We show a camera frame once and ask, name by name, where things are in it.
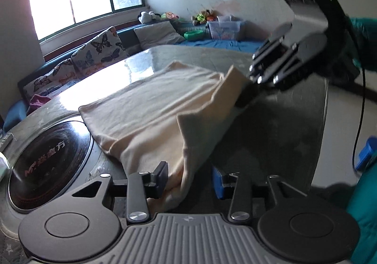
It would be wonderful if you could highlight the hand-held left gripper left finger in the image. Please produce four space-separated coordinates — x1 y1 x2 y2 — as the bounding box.
72 161 169 222

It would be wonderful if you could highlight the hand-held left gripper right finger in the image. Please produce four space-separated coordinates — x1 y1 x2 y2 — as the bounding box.
211 167 308 222

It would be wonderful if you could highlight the pink cloth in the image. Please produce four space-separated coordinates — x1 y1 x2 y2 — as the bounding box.
29 94 51 109

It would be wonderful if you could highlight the blue bed sheet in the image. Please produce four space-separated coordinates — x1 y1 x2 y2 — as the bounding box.
172 38 266 53

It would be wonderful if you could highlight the green plastic container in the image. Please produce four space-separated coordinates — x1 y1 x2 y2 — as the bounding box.
184 30 206 41

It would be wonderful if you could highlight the person's teal clothing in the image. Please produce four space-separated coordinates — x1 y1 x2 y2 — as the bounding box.
345 168 377 264

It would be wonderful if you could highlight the butterfly print pillow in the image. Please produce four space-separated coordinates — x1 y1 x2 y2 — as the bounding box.
71 26 128 75
23 58 79 100

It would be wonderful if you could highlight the grey pillow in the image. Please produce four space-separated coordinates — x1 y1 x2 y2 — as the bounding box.
133 21 185 51

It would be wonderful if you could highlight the built-in black induction cooker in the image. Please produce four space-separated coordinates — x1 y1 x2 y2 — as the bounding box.
7 121 95 214

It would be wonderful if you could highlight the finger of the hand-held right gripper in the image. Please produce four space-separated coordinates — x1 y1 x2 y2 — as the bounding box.
250 22 295 77
236 33 327 109

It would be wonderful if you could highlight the black cable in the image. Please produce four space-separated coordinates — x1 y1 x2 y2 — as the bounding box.
351 66 367 171

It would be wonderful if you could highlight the clear plastic storage box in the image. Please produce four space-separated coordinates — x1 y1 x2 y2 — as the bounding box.
207 19 247 41

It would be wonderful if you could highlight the cream cloth garment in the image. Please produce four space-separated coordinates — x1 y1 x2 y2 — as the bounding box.
78 60 255 212

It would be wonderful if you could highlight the blue plastic object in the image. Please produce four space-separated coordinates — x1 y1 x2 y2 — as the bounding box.
355 137 377 172

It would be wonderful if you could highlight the panda plush toy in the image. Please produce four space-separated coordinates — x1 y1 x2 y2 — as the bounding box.
138 11 161 24

